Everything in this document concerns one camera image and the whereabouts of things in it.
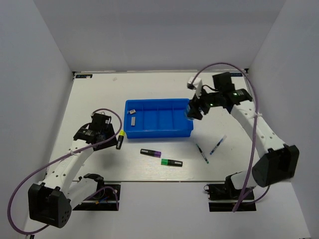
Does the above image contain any green cap black highlighter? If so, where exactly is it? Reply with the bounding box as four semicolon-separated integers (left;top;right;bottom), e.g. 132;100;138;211
161;159;183;167

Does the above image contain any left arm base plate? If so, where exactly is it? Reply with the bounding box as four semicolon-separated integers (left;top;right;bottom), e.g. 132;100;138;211
73;184;121;212

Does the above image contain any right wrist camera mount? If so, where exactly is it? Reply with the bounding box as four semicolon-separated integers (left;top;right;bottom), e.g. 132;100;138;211
186;77;203;99

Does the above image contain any green ink pen refill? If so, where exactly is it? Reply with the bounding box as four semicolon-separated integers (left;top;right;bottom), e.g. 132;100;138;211
195;143;209;164

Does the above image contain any grey eraser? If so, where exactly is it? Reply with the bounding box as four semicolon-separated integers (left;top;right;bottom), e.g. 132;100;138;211
131;117;136;126

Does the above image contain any yellow cap black highlighter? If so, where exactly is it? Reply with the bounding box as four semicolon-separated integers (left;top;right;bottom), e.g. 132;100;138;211
116;130;125;150

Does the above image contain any round blue white tape tin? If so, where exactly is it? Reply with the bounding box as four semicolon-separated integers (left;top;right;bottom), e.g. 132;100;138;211
184;105;193;120

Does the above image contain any right table corner label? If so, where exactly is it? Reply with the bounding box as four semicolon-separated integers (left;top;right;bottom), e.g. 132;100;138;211
230;73;243;77

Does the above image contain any blue ink pen refill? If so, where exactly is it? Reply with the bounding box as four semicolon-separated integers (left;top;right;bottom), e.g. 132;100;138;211
210;135;227;155

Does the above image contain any blue divided plastic tray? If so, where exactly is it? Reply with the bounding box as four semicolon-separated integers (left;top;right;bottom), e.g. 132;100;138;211
124;98;193;139

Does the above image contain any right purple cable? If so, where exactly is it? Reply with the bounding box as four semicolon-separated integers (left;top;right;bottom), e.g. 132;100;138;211
191;62;272;213

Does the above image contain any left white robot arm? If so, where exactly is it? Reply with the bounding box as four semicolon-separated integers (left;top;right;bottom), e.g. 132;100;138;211
28;113;117;228

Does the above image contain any purple cap black highlighter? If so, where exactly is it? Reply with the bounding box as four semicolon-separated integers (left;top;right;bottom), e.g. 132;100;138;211
140;149;161;158

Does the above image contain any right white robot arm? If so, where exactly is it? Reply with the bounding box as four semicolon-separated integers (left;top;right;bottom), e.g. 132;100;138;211
186;72;300;199

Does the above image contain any left table corner label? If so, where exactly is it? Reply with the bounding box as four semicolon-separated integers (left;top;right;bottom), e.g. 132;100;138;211
75;74;93;79

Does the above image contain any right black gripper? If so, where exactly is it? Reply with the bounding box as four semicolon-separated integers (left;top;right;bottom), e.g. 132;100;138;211
186;85;221;120

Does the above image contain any table corner label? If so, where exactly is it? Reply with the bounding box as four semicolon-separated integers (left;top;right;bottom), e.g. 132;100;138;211
75;74;93;79
230;73;243;77

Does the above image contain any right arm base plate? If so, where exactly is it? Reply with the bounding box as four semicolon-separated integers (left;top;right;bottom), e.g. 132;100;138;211
203;184;257;213

